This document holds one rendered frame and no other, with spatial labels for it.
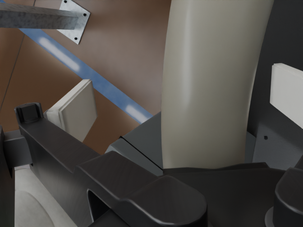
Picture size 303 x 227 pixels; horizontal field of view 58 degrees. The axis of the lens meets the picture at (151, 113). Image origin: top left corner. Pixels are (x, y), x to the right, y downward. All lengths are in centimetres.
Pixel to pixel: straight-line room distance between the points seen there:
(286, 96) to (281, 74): 2
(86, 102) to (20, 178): 47
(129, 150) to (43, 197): 24
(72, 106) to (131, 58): 139
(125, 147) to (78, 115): 58
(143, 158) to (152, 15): 91
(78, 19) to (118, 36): 27
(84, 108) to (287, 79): 13
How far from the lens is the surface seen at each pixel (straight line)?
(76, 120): 16
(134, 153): 74
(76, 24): 172
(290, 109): 19
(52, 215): 62
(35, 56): 196
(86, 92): 19
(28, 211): 60
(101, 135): 176
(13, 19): 141
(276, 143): 143
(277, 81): 20
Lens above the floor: 136
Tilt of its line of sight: 62 degrees down
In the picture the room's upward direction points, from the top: 122 degrees counter-clockwise
